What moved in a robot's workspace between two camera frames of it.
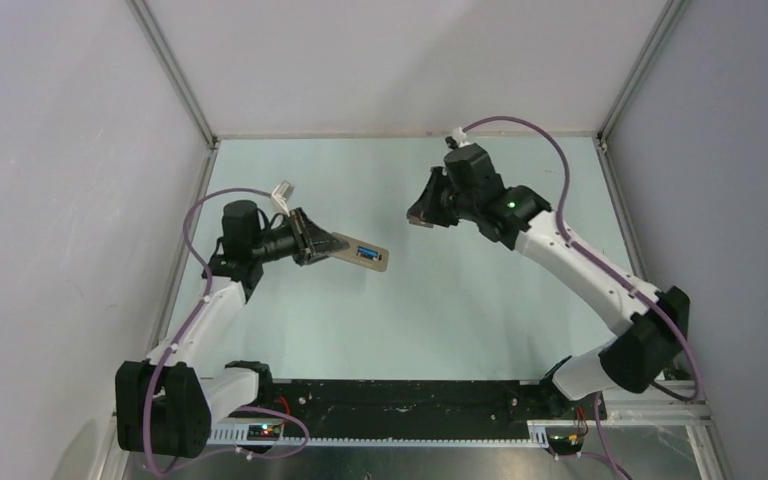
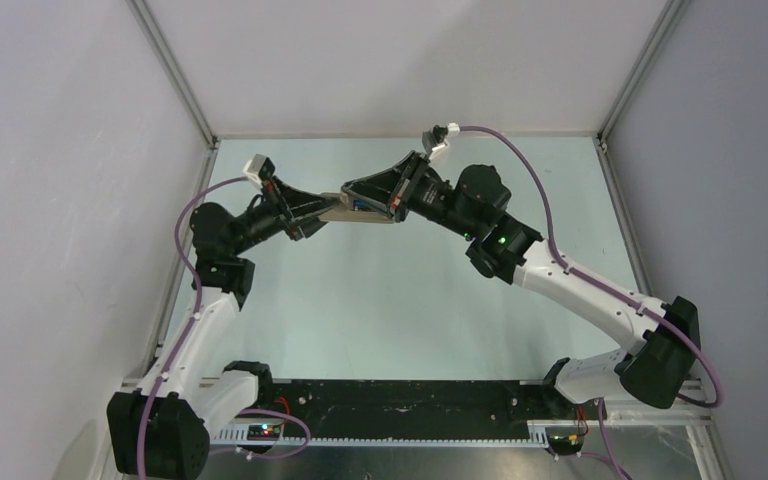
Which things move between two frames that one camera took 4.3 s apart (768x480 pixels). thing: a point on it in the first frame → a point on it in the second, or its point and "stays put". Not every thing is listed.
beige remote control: x=361 y=254 → x=339 y=209
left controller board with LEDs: x=263 y=432 stays put
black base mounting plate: x=434 y=400 stays put
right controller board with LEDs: x=565 y=444 stays put
